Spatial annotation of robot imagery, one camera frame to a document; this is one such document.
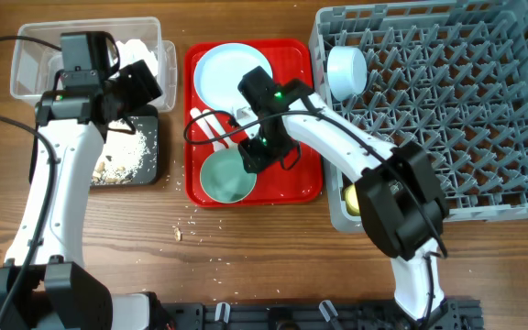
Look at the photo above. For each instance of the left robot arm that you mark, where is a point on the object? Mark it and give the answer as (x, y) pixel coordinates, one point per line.
(43, 282)

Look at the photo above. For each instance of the light blue plate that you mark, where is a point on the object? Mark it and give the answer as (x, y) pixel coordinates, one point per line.
(219, 72)

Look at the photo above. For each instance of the white paper napkin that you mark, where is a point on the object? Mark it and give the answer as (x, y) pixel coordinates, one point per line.
(130, 52)

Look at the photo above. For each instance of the white plastic fork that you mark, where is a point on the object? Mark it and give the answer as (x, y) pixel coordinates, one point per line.
(206, 129)

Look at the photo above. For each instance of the red serving tray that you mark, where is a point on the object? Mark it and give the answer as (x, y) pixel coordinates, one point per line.
(289, 59)

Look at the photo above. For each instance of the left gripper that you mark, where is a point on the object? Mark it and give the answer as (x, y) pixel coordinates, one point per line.
(142, 82)

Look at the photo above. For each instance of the food scrap on table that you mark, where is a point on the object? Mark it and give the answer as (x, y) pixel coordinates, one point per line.
(177, 234)

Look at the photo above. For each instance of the black plastic tray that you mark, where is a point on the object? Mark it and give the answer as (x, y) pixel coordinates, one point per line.
(146, 120)

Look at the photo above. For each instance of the light blue bowl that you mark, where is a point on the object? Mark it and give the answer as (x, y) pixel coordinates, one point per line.
(347, 72)

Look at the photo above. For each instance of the clear plastic bin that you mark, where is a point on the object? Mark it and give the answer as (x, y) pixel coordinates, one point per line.
(33, 65)

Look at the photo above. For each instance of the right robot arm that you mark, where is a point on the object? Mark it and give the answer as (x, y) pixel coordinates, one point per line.
(402, 204)

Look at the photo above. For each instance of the green bowl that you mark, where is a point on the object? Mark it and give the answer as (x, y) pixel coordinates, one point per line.
(224, 178)

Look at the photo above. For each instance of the rice and food scraps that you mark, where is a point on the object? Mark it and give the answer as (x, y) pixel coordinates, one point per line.
(122, 157)

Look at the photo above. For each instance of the grey dishwasher rack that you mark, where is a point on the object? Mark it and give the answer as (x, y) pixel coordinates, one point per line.
(451, 76)

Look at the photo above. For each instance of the white plastic spoon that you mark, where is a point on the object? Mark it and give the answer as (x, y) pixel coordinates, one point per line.
(216, 125)

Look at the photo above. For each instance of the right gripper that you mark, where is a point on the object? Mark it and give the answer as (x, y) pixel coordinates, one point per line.
(255, 156)

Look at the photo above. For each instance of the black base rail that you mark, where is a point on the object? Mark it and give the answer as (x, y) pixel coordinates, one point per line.
(452, 314)

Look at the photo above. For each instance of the yellow cup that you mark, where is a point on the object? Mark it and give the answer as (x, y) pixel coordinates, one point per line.
(351, 200)

